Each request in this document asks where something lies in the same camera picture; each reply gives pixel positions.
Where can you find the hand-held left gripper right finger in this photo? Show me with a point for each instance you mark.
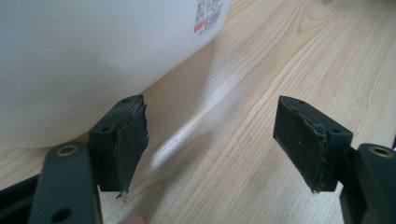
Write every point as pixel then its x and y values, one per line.
pixel 306 146

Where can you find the white plastic container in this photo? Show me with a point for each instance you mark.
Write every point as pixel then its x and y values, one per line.
pixel 93 62

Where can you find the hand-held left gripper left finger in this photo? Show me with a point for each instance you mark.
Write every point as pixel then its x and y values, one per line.
pixel 120 146

